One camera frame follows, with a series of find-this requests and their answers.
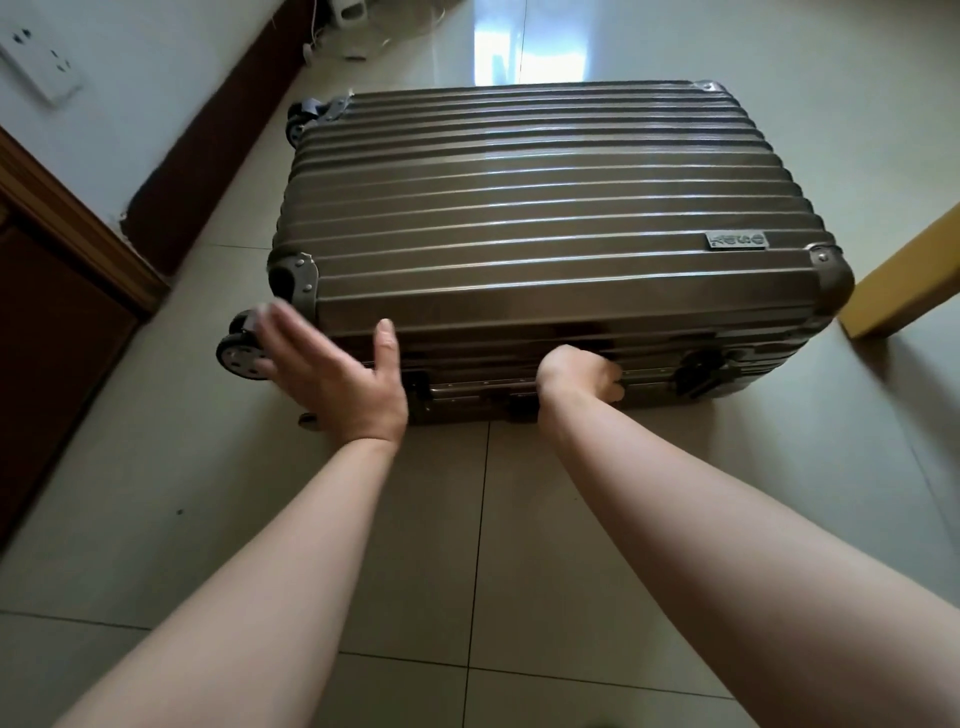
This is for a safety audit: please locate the person's left hand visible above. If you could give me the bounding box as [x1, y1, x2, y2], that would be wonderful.
[251, 298, 410, 444]

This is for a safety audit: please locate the person's right hand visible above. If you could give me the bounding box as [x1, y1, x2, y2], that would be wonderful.
[536, 344, 628, 421]

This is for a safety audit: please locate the gold hard-shell suitcase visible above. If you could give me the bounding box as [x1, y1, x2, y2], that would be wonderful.
[215, 78, 856, 430]

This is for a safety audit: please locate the person's right forearm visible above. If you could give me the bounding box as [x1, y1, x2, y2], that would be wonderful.
[539, 389, 960, 728]

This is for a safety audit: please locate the person's left forearm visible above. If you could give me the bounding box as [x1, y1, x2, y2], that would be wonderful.
[52, 434, 403, 728]

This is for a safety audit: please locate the yellow wooden furniture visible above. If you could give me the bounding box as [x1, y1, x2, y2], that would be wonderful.
[838, 200, 960, 343]

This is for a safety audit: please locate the white wall socket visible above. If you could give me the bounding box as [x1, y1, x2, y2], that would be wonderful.
[0, 18, 85, 106]

